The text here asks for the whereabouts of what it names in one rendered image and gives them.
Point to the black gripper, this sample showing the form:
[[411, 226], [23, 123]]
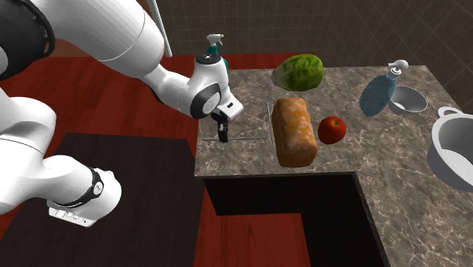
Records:
[[223, 130]]

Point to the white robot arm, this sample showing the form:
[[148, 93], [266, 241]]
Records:
[[111, 33]]

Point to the brown bread loaf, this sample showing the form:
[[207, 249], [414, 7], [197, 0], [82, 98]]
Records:
[[295, 133]]

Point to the teal spray bottle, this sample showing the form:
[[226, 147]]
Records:
[[213, 49]]

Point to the green lettuce head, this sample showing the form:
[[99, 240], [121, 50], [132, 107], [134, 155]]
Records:
[[299, 73]]

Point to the dark robot stand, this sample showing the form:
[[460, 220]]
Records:
[[147, 203]]

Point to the red apple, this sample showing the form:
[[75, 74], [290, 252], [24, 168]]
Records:
[[331, 130]]

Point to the white thin rod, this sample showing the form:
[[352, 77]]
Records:
[[161, 29]]

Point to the blue soap dispenser bottle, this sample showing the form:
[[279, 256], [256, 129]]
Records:
[[376, 97]]

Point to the grey bowl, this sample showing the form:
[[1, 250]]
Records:
[[408, 99]]

